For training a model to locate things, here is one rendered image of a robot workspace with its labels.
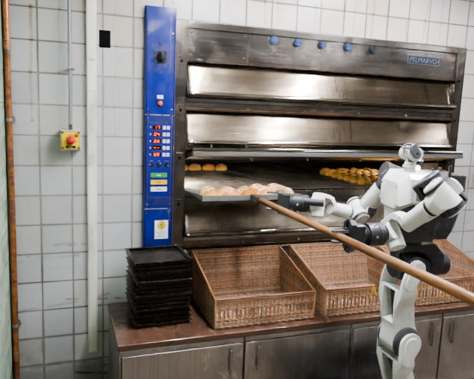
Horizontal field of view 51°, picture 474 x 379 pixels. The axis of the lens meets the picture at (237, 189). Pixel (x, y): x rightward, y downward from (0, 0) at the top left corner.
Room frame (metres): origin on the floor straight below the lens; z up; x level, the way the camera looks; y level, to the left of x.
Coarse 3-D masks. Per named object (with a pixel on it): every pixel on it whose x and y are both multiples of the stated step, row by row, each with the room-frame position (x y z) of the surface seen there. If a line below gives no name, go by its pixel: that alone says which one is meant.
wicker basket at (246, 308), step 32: (192, 256) 2.71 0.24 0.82; (224, 256) 2.78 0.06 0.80; (256, 256) 2.85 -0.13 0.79; (288, 256) 2.79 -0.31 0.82; (224, 288) 2.73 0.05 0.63; (256, 288) 2.79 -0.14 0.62; (288, 288) 2.76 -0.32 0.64; (224, 320) 2.31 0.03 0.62; (256, 320) 2.37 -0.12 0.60; (288, 320) 2.43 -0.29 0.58
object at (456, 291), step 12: (264, 204) 2.39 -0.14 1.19; (288, 216) 2.15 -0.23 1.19; (300, 216) 2.06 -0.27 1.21; (312, 228) 1.94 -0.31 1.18; (324, 228) 1.86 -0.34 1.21; (348, 240) 1.70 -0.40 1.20; (372, 252) 1.57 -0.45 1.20; (396, 264) 1.45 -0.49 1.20; (408, 264) 1.42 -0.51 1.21; (420, 276) 1.35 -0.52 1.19; (432, 276) 1.32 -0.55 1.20; (444, 288) 1.27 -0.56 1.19; (456, 288) 1.23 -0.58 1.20; (468, 300) 1.19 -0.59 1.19
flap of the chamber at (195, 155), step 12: (192, 156) 2.65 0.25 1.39; (204, 156) 2.67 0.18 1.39; (216, 156) 2.68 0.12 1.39; (228, 156) 2.70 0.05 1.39; (240, 156) 2.72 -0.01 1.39; (252, 156) 2.74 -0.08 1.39; (264, 156) 2.75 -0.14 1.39; (276, 156) 2.77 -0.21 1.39; (288, 156) 2.79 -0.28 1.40; (300, 156) 2.82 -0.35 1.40; (312, 156) 2.84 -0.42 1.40; (324, 156) 2.87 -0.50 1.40; (336, 156) 2.90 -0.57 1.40; (348, 156) 2.92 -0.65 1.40; (360, 156) 2.95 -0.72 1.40; (372, 156) 2.98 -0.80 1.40; (384, 156) 3.01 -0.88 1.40; (396, 156) 3.04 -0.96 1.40; (432, 156) 3.13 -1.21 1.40; (444, 156) 3.16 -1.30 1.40; (456, 156) 3.19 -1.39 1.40
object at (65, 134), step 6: (60, 132) 2.46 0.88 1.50; (66, 132) 2.47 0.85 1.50; (72, 132) 2.48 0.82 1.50; (78, 132) 2.48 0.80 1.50; (60, 138) 2.46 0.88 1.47; (66, 138) 2.47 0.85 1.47; (78, 138) 2.48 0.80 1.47; (60, 144) 2.46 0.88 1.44; (66, 144) 2.47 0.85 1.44; (72, 144) 2.47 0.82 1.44; (78, 144) 2.48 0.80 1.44
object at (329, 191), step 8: (184, 192) 2.74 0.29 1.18; (296, 192) 2.98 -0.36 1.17; (304, 192) 2.99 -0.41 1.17; (312, 192) 3.01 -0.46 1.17; (320, 192) 3.03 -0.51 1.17; (328, 192) 3.05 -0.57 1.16; (336, 192) 3.07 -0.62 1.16; (344, 192) 3.09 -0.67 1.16; (352, 192) 3.11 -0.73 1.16; (360, 192) 3.13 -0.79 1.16
